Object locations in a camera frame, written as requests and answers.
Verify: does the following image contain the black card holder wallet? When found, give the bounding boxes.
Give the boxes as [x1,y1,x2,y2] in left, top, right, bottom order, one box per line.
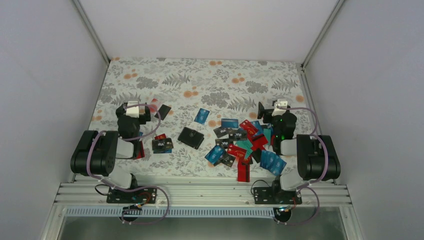
[177,127,204,150]

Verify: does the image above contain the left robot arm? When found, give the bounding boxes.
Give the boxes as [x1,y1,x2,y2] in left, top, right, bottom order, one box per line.
[70,101,157,203]

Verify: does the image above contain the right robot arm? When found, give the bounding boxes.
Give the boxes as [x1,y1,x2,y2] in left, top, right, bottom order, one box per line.
[252,100,341,204]

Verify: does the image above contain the red card left side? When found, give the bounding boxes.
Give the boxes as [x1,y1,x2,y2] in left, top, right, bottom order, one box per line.
[133,140,145,159]

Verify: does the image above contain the red VIP card upper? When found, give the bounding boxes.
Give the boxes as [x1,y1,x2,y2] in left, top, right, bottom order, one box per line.
[239,119,259,136]

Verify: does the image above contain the red vip card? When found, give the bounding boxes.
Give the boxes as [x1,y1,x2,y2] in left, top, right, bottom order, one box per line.
[227,143,247,159]
[239,119,259,136]

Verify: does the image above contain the translucent red dot card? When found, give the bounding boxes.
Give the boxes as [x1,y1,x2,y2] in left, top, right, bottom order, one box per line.
[148,98,162,114]

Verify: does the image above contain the blue card fan right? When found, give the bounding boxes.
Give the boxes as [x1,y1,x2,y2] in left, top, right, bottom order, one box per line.
[259,150,287,176]

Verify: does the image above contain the black card upper left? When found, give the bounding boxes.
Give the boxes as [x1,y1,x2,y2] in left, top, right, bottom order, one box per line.
[154,104,172,121]

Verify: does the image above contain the black VIP card stack left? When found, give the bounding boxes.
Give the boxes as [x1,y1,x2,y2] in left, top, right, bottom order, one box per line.
[152,137,174,154]

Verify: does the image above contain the teal card centre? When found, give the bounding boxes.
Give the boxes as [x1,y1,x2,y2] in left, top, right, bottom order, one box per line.
[235,140,253,155]

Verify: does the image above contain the black VIP card centre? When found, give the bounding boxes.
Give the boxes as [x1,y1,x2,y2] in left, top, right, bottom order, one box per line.
[228,128,248,141]

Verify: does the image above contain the red VIP card centre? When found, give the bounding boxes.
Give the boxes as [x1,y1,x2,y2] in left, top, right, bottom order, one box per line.
[227,143,247,159]

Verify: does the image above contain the red card at front edge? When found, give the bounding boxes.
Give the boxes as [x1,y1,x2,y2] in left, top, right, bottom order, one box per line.
[237,162,250,183]

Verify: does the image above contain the blue card lower centre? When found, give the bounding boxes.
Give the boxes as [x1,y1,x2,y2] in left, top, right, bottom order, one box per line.
[205,145,226,165]

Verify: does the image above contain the blue card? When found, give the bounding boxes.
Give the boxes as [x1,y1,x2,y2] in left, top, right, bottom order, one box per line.
[194,108,210,125]
[205,145,226,165]

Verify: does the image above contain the blue card near centre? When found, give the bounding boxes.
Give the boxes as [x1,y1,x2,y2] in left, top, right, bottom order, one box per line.
[194,108,210,125]

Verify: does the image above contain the floral patterned table mat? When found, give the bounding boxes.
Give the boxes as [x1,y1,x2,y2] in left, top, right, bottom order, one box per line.
[89,56,314,179]

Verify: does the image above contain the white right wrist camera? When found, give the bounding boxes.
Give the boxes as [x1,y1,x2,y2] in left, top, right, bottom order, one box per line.
[271,99,289,117]

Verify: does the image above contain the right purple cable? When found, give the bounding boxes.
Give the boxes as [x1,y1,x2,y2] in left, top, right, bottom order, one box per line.
[273,106,329,226]

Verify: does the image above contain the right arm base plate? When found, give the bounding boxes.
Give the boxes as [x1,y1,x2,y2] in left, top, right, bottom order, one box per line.
[252,187,303,205]

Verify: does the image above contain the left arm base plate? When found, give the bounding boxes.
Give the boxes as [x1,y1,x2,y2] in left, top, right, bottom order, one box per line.
[106,187,157,204]

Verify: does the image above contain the aluminium rail frame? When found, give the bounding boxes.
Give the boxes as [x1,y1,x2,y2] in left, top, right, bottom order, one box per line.
[41,174,363,240]

